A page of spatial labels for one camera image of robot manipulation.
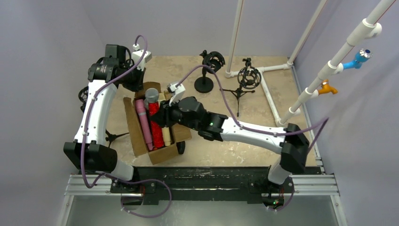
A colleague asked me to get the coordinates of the red glitter microphone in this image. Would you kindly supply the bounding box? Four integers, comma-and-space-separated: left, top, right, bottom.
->
144, 88, 164, 150

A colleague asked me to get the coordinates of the brown cardboard box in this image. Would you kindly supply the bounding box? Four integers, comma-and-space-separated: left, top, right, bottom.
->
123, 82, 192, 165

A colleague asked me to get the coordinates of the cream microphone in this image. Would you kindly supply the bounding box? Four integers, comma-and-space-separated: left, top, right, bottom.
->
158, 93, 171, 146

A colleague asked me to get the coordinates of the round base microphone stand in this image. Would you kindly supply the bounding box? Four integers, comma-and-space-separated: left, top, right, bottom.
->
194, 50, 225, 93

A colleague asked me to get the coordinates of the tripod shock mount stand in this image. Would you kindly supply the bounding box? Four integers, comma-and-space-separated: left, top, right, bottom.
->
223, 57, 262, 117

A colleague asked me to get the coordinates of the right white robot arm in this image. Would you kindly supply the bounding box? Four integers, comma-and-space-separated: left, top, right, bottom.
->
150, 97, 310, 185

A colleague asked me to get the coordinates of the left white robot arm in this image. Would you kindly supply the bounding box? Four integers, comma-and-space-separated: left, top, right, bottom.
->
64, 44, 152, 181

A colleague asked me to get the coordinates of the left tripod microphone stand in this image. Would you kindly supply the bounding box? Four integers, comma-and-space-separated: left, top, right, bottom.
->
74, 83, 128, 147

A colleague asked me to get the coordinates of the pink microphone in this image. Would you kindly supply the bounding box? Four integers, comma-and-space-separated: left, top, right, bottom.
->
135, 99, 154, 151

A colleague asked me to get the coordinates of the small black microphone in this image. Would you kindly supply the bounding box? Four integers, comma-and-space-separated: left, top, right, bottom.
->
176, 141, 186, 155

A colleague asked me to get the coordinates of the orange pipe fitting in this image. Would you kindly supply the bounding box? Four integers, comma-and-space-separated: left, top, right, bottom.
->
318, 79, 338, 95

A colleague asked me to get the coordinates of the blue pipe fitting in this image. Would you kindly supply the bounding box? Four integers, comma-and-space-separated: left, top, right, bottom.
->
343, 48, 373, 70

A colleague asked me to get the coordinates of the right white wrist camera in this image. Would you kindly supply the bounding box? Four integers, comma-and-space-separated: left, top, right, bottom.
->
167, 82, 186, 106

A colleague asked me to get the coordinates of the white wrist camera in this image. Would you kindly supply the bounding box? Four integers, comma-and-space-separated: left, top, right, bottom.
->
167, 82, 186, 106
131, 44, 152, 71

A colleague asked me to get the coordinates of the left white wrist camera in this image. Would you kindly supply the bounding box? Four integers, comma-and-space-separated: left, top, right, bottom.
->
131, 44, 152, 71

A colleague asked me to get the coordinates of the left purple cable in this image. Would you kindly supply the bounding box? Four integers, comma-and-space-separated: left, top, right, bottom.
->
80, 34, 173, 219

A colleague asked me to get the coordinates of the purple cable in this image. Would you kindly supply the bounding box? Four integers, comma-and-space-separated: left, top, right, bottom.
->
80, 34, 173, 219
174, 65, 330, 212

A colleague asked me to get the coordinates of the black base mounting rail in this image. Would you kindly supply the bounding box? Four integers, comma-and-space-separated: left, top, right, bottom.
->
94, 167, 300, 208

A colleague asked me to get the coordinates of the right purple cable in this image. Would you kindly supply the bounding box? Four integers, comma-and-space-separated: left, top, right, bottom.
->
174, 65, 330, 212

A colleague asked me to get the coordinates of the aluminium rail frame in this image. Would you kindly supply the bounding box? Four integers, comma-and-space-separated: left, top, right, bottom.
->
57, 174, 348, 226

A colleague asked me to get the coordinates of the white PVC pipe frame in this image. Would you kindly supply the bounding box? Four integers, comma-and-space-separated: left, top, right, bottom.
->
238, 0, 399, 129

